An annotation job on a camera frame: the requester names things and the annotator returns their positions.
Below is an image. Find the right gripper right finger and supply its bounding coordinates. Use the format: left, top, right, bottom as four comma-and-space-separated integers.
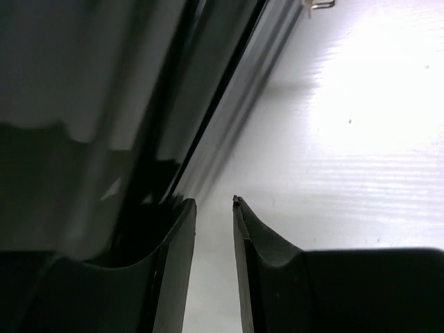
233, 196, 443, 332

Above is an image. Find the black space-print suitcase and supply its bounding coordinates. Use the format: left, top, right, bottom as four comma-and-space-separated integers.
0, 0, 337, 264

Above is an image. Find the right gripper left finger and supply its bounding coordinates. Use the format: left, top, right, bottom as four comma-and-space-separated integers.
1, 199, 196, 332

